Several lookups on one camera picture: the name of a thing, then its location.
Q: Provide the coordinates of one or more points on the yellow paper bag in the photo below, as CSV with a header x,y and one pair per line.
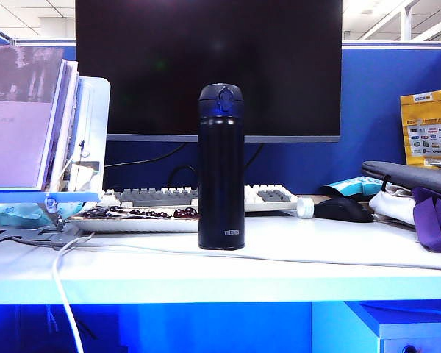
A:
x,y
411,110

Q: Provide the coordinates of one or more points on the white grey mechanical keyboard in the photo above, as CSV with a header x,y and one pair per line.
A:
x,y
150,198

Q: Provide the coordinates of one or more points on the grey metal stand base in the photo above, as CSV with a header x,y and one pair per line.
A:
x,y
40,235

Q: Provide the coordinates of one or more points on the white metal frame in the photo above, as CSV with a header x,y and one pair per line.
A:
x,y
406,22

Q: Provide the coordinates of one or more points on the grey laptop sleeve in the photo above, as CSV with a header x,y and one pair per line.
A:
x,y
408,176

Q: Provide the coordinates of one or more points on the black computer mouse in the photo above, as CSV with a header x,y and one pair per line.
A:
x,y
341,211

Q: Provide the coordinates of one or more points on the teal snack packet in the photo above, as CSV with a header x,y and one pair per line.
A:
x,y
347,185

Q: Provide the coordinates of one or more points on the white oblong tray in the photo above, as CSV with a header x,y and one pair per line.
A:
x,y
132,225

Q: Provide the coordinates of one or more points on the black computer monitor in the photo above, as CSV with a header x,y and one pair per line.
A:
x,y
150,55

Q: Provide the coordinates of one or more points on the black thermos flask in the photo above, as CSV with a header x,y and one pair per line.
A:
x,y
220,176

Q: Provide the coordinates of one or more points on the white tape roll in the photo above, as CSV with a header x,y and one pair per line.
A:
x,y
304,207

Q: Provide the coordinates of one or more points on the blue office partition panel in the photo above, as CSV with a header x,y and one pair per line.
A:
x,y
371,110

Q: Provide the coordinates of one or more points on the white cloth bag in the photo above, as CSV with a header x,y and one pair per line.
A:
x,y
389,206

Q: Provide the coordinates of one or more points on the white drawer cabinet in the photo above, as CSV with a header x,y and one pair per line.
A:
x,y
419,331

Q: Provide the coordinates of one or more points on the teal plastic pack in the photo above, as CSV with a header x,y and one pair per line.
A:
x,y
14,215

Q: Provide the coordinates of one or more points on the purple cover book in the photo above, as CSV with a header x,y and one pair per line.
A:
x,y
18,128

